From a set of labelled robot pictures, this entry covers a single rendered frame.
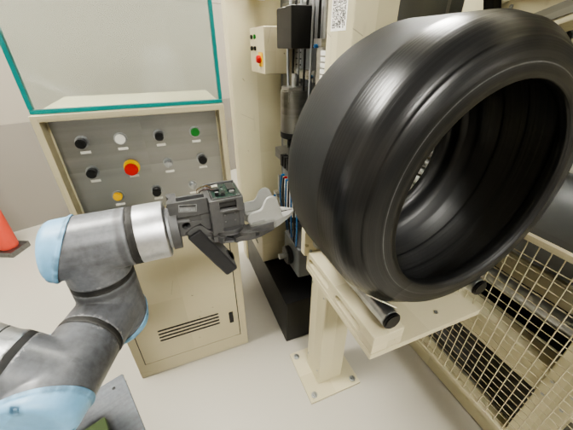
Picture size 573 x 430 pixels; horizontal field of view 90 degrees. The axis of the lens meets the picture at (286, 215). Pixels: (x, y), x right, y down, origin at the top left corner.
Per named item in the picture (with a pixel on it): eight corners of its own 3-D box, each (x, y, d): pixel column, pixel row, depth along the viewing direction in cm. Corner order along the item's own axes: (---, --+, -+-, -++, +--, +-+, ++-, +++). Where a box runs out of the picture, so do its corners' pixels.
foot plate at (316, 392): (289, 355, 156) (289, 352, 155) (332, 339, 164) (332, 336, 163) (311, 404, 134) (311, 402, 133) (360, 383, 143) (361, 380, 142)
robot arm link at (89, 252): (66, 263, 47) (39, 209, 42) (148, 246, 51) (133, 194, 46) (49, 303, 40) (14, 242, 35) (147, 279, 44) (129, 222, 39)
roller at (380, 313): (328, 240, 95) (317, 247, 94) (324, 231, 92) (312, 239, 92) (402, 322, 67) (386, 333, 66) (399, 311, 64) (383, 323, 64)
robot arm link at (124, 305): (72, 363, 45) (39, 305, 39) (110, 306, 55) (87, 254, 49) (134, 360, 45) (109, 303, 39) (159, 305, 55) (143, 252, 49)
